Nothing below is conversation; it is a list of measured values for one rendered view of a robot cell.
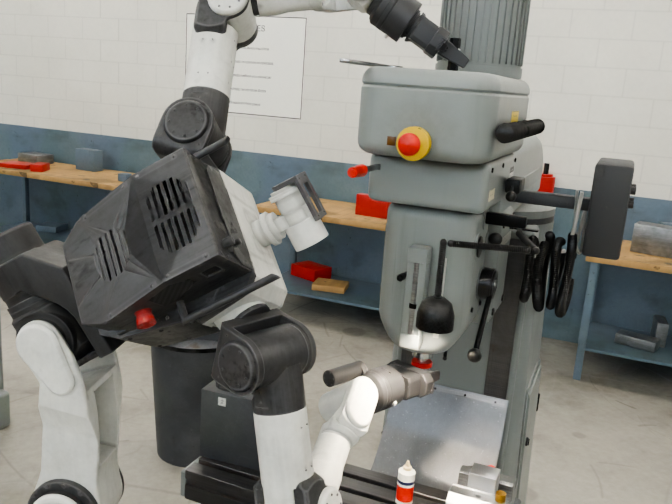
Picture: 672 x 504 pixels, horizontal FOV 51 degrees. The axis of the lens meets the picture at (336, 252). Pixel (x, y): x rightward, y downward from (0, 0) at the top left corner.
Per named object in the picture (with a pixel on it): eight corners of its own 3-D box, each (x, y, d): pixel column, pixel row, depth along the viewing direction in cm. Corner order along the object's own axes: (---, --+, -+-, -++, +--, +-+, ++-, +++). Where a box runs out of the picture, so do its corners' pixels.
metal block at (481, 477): (492, 504, 155) (496, 480, 154) (465, 497, 157) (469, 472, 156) (497, 493, 160) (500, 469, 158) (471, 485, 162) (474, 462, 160)
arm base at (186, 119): (147, 164, 124) (210, 160, 123) (150, 98, 128) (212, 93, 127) (175, 194, 139) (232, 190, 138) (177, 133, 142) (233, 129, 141)
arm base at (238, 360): (234, 416, 113) (265, 369, 108) (190, 357, 118) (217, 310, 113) (296, 391, 125) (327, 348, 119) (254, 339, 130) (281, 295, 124)
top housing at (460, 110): (486, 168, 123) (497, 73, 119) (346, 152, 132) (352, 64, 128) (525, 151, 165) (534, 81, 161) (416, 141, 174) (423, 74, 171)
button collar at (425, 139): (427, 162, 124) (430, 128, 123) (394, 159, 127) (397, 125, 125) (430, 161, 126) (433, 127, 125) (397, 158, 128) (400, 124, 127)
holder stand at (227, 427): (277, 476, 175) (282, 401, 171) (198, 456, 182) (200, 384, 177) (295, 453, 186) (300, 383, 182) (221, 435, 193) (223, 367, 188)
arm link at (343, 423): (383, 387, 142) (365, 444, 132) (355, 400, 148) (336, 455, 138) (359, 368, 140) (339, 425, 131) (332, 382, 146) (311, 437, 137)
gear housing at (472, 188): (485, 216, 134) (492, 163, 131) (364, 200, 143) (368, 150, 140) (513, 195, 164) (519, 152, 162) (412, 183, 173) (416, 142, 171)
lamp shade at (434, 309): (415, 331, 132) (419, 300, 131) (414, 319, 139) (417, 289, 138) (454, 335, 132) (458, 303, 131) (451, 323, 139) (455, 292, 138)
